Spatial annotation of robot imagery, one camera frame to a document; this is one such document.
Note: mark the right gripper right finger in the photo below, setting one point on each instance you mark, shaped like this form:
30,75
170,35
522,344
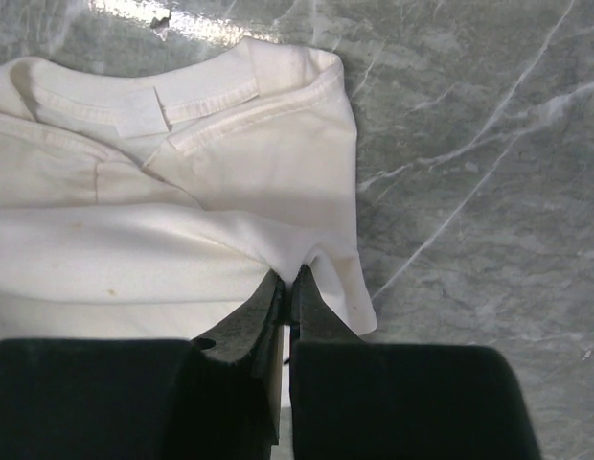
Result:
352,399

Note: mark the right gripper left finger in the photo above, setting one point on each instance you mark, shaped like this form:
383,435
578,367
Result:
216,396

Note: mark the cream white t shirt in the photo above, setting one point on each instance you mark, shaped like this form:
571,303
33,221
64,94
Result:
153,207

